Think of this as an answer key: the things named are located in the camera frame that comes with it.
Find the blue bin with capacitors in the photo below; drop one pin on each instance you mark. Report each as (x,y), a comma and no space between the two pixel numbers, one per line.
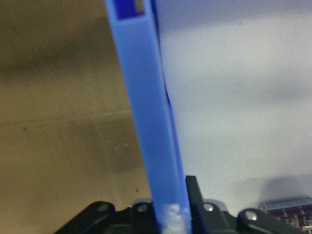
(146,109)

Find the black cylindrical capacitor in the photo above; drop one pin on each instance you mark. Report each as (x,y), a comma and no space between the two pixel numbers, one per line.
(287,209)

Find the white foam liner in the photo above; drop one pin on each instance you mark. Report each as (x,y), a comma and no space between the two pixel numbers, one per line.
(231,97)

